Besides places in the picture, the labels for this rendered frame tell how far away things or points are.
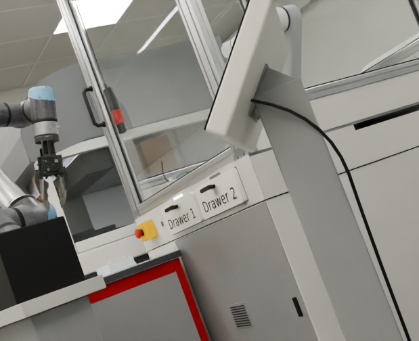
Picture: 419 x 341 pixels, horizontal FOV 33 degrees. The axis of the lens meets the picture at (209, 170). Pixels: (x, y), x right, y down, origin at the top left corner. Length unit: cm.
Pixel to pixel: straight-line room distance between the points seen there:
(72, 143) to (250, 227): 138
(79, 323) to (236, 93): 87
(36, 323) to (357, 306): 85
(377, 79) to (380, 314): 105
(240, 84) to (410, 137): 111
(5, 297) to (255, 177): 79
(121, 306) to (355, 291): 113
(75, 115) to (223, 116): 199
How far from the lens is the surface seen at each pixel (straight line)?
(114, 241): 333
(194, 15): 221
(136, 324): 258
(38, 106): 216
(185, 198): 250
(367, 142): 237
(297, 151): 165
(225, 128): 149
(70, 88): 346
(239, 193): 217
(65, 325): 203
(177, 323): 264
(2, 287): 205
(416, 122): 253
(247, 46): 151
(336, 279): 165
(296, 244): 213
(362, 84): 244
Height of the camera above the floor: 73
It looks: 6 degrees up
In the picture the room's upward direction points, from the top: 20 degrees counter-clockwise
